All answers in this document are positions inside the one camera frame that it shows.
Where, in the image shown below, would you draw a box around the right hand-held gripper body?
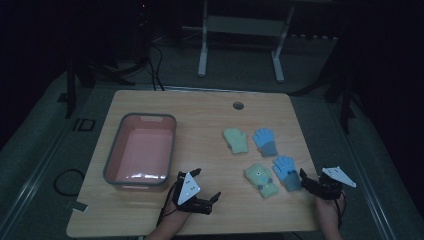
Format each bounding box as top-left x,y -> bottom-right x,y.
313,165 -> 358,201

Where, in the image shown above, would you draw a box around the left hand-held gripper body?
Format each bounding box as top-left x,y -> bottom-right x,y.
171,170 -> 214,216

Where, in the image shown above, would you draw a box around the blue glove with dark dots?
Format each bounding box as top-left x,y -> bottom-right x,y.
271,155 -> 304,193

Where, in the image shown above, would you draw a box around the plain blue glove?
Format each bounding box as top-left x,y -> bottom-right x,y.
251,127 -> 279,158

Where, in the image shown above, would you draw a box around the pink basin with grey rim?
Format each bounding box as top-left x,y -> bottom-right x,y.
103,112 -> 178,193

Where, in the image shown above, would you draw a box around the person's right hand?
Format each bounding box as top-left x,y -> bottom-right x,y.
314,194 -> 345,222

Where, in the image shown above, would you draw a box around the person's left hand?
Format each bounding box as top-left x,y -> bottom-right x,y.
164,195 -> 195,222

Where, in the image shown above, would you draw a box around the green mitten with blue patches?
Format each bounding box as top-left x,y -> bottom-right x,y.
244,163 -> 280,199

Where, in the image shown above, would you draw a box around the plain pale green mitten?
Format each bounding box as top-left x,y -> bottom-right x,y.
222,127 -> 249,155

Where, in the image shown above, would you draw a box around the grey tape piece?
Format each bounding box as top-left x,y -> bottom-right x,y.
71,200 -> 90,214

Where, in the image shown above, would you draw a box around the dark tripod stand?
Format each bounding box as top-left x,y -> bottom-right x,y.
89,0 -> 156,86

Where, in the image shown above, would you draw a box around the dark metal stand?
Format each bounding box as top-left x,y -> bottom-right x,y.
63,49 -> 98,120

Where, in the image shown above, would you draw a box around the white metal stand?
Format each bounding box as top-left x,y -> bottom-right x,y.
181,0 -> 296,84

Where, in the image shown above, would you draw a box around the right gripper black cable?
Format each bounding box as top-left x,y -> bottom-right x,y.
334,192 -> 347,230

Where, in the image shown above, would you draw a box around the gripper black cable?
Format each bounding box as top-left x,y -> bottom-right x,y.
334,192 -> 347,230
155,181 -> 180,229

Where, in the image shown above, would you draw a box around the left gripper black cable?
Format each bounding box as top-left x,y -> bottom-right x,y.
155,181 -> 180,229

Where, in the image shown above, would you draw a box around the black floor cables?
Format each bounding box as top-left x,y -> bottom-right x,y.
146,41 -> 166,92

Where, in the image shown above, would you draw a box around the black cable loop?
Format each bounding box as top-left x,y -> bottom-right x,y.
53,168 -> 86,197

